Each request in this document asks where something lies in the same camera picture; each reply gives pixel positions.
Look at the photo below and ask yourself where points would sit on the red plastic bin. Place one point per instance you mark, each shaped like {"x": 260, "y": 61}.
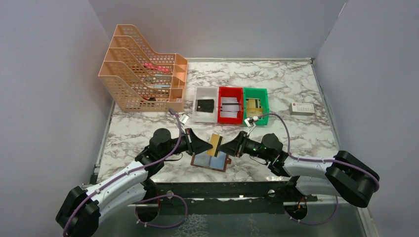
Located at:
{"x": 231, "y": 92}

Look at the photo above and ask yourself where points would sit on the gold cards in green bin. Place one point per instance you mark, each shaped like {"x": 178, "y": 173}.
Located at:
{"x": 253, "y": 107}

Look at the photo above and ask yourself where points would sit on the green plastic bin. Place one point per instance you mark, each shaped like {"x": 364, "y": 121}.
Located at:
{"x": 260, "y": 93}

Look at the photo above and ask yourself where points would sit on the pink item in organizer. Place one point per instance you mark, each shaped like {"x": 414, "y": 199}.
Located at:
{"x": 156, "y": 69}

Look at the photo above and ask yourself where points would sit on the black mounting rail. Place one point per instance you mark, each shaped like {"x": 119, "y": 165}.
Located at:
{"x": 272, "y": 197}

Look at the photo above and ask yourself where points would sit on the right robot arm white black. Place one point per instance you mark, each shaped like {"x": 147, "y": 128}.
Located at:
{"x": 342, "y": 175}

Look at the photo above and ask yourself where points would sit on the small white card box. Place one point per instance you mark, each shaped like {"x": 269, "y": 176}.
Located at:
{"x": 302, "y": 109}

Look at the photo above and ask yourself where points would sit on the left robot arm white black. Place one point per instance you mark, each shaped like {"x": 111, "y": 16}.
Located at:
{"x": 84, "y": 209}

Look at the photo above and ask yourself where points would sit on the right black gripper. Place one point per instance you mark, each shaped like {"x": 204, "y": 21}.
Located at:
{"x": 239, "y": 146}

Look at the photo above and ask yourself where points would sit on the white cards in red bin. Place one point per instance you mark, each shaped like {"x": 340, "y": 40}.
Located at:
{"x": 229, "y": 107}

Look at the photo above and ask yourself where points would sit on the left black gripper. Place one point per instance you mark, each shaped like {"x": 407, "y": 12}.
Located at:
{"x": 188, "y": 141}

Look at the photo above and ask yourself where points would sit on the brown leather card holder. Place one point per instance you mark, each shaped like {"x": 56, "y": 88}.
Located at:
{"x": 217, "y": 163}

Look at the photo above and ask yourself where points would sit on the white plastic bin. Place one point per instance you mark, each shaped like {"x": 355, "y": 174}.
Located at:
{"x": 205, "y": 92}

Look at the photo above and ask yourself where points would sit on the peach plastic file organizer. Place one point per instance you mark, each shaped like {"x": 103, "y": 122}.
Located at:
{"x": 132, "y": 87}

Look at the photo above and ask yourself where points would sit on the black card in white bin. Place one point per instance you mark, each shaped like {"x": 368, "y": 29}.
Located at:
{"x": 205, "y": 105}

